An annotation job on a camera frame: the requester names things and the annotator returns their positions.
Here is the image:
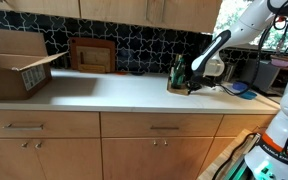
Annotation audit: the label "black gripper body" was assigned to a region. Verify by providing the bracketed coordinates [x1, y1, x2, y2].
[193, 76, 219, 89]

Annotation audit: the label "wooden tray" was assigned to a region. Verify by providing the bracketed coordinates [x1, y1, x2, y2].
[166, 77, 190, 97]

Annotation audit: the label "crumpled white cloth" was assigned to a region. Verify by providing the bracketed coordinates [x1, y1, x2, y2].
[213, 83, 234, 94]

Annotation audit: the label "dark purple bowl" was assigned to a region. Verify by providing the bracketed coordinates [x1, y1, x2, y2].
[231, 81, 251, 92]

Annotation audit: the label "teal blue bowl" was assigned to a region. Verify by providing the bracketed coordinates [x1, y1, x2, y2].
[238, 90, 259, 101]

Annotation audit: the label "pink bowl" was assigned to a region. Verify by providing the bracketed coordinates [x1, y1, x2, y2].
[270, 57, 288, 68]

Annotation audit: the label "wooden robot platform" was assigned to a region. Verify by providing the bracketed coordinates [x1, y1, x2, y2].
[196, 128, 262, 180]

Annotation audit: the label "light wooden cutting board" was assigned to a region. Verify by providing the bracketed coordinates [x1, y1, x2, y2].
[75, 45, 112, 74]

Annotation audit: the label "wooden upper cabinets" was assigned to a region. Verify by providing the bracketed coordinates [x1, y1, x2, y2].
[0, 0, 224, 35]

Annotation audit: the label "wooden cabinets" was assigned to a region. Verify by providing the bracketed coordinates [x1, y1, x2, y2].
[0, 109, 279, 180]
[0, 0, 224, 35]

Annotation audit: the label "large dark wooden cutting board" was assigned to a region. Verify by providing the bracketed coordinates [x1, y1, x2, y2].
[68, 36, 117, 74]

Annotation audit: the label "wooden lower cabinets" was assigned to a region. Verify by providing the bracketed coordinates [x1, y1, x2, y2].
[0, 109, 279, 180]

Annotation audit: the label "open cardboard box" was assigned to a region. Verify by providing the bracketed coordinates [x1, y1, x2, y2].
[0, 27, 69, 101]

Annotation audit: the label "short dark drawer handle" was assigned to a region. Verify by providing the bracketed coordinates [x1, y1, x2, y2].
[149, 125, 181, 131]

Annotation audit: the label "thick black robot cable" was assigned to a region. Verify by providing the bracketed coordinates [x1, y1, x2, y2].
[217, 0, 288, 158]

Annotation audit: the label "thin black power cable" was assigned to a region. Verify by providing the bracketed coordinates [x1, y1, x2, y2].
[213, 132, 259, 180]

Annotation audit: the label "long metal drawer handle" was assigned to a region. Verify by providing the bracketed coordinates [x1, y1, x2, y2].
[2, 123, 45, 131]

